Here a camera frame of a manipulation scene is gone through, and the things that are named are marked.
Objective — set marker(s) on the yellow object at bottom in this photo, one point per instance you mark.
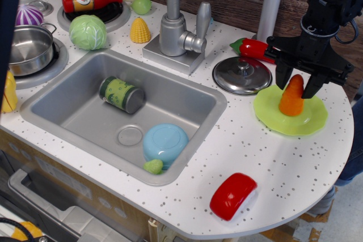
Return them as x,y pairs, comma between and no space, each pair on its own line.
34,231

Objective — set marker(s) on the green toy lime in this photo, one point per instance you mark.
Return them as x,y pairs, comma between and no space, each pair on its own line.
141,7

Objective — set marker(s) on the purple toy onion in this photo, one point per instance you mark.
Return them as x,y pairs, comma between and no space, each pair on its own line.
28,15

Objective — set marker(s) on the green toy cabbage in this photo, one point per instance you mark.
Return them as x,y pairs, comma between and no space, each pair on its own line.
88,32

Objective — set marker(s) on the grey toy sink basin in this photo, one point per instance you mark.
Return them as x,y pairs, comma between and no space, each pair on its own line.
69,107

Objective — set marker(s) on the orange toy carrot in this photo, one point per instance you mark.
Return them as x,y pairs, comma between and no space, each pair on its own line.
292,103

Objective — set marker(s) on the oven door handle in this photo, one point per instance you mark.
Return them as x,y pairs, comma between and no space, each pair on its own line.
55,207

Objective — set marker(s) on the red and white toy cheese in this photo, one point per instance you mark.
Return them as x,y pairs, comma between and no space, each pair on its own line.
231,195

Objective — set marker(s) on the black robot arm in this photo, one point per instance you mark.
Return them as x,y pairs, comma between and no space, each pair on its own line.
325,17

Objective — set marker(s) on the back right stove burner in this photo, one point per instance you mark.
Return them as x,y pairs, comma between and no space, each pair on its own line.
113,15

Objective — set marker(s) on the silver metal pot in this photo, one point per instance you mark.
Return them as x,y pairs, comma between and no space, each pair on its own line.
32,49

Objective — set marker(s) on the light green plastic plate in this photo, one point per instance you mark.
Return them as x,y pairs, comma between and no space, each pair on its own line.
312,119

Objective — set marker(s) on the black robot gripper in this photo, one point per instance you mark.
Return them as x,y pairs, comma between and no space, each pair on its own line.
310,53

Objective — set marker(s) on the silver toy faucet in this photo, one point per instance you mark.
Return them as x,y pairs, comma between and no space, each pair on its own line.
175,47

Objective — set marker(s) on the grey vertical pole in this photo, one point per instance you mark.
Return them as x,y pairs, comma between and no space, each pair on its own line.
268,19

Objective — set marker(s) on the red toy chili pepper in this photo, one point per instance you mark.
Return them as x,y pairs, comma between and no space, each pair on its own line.
251,48

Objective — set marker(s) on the yellow toy bell pepper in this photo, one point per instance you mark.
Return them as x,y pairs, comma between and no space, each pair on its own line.
10,100

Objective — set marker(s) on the red toy ketchup bottle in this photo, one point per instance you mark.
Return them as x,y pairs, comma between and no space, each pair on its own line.
85,5

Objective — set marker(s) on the yellow toy corn cob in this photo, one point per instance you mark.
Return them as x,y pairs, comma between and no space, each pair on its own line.
139,31

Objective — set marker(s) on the silver pot lid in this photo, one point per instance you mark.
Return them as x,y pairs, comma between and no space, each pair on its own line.
242,76

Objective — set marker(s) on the small green toy vegetable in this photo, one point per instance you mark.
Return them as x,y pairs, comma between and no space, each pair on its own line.
154,166

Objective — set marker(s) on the front stove burner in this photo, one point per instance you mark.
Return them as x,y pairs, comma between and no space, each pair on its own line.
54,68

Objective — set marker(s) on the green labelled toy can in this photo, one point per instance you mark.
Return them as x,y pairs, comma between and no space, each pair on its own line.
121,94

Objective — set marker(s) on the light blue plastic bowl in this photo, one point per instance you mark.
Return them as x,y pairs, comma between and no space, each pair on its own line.
164,142

